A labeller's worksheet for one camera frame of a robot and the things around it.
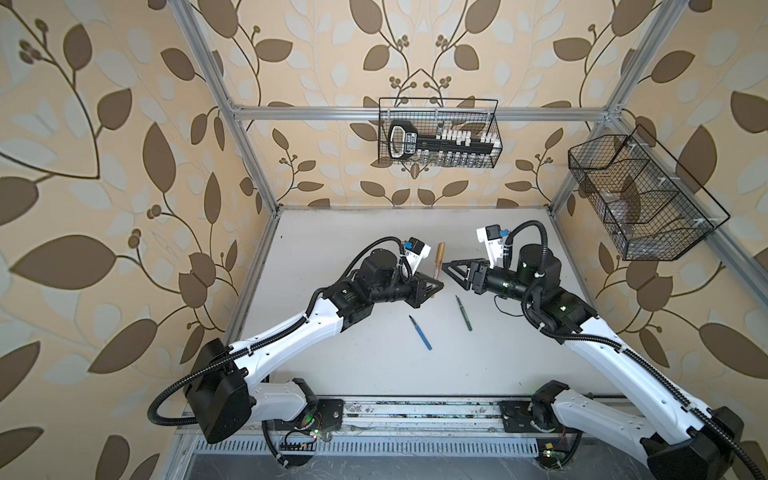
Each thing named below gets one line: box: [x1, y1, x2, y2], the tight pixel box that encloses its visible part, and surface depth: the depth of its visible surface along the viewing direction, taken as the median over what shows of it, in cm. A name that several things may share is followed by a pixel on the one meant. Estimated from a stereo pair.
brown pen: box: [433, 242, 446, 279], surface depth 71 cm
